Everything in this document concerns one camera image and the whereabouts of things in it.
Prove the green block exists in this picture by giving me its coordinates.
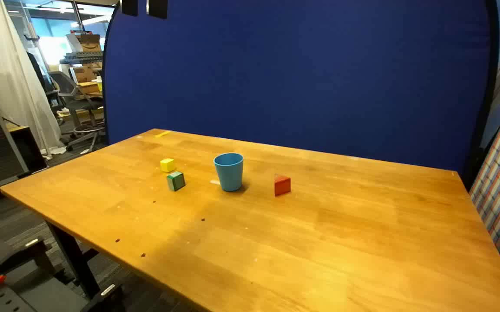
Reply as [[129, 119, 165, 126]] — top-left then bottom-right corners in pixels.
[[165, 171, 188, 193]]

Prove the blue fabric backdrop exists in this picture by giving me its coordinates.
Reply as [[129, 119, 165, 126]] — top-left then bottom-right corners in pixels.
[[101, 0, 500, 188]]

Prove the black cart with orange handles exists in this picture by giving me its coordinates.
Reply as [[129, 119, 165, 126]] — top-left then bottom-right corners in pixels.
[[0, 238, 125, 312]]

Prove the blue plastic cup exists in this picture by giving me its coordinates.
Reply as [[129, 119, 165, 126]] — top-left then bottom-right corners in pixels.
[[212, 152, 247, 195]]

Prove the shelf with cardboard boxes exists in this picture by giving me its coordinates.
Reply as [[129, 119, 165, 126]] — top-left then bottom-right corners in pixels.
[[49, 32, 108, 153]]

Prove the black table leg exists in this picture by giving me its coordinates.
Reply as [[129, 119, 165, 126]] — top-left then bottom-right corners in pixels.
[[45, 223, 103, 301]]

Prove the red block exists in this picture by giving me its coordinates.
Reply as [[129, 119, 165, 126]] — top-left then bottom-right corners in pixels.
[[273, 176, 294, 198]]

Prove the white curtain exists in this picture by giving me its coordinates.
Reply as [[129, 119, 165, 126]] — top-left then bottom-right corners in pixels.
[[0, 0, 68, 160]]

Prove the yellow block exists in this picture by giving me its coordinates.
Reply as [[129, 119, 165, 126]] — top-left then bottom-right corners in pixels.
[[158, 157, 177, 174]]

